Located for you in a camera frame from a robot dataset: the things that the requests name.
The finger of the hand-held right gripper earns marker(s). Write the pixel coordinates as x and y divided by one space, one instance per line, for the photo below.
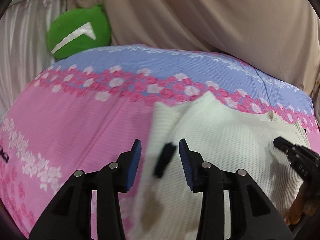
282 145

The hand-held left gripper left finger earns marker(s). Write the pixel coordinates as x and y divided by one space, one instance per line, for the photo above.
133 165

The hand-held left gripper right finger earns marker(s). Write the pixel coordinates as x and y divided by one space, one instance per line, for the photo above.
185 165

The white red navy knit sweater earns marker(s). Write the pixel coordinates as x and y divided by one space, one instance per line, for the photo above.
225 170

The person's right hand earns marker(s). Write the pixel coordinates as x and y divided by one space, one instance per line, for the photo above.
298 205

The pink floral bedsheet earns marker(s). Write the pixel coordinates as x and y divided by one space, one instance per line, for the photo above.
75 110

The black metal clip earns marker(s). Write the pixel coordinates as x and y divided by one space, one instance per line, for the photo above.
3 155

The green round pillow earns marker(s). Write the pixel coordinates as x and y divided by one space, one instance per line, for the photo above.
77 32

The beige draped cloth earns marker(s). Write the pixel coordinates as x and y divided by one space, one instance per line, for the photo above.
212 15

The white satin curtain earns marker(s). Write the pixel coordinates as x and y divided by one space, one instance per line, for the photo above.
27 50

